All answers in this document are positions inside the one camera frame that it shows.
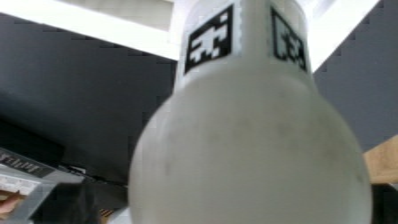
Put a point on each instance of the white lamp bulb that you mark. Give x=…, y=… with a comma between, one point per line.
x=248, y=158

